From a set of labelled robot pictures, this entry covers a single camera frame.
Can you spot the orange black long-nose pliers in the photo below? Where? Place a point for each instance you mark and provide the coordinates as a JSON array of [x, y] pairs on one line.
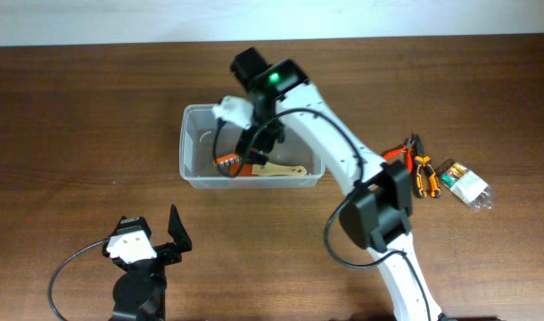
[[425, 178]]

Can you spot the clear bag of batteries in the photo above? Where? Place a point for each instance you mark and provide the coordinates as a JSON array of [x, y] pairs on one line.
[[466, 185]]

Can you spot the small red-handled cutters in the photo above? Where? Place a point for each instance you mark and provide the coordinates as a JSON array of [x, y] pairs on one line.
[[406, 150]]

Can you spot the clear plastic container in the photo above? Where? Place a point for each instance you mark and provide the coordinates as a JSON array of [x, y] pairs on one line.
[[196, 163]]

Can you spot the right white camera box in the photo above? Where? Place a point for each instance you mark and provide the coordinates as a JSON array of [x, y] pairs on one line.
[[234, 111]]

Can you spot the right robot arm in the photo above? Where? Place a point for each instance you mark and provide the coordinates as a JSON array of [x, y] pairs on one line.
[[371, 227]]

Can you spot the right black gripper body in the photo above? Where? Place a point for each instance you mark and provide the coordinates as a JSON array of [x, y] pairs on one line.
[[259, 135]]

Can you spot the orange bit holder strip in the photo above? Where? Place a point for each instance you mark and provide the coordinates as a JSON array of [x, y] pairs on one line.
[[227, 161]]

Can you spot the orange scraper wooden handle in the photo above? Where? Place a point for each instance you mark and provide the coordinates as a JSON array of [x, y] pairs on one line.
[[267, 170]]

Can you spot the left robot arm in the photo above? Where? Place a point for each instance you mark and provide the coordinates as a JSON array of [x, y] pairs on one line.
[[139, 294]]

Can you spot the white camera box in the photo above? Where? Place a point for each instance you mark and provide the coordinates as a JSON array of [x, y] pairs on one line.
[[234, 111], [131, 247]]

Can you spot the left white camera box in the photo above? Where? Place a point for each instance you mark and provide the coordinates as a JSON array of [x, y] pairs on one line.
[[131, 247]]

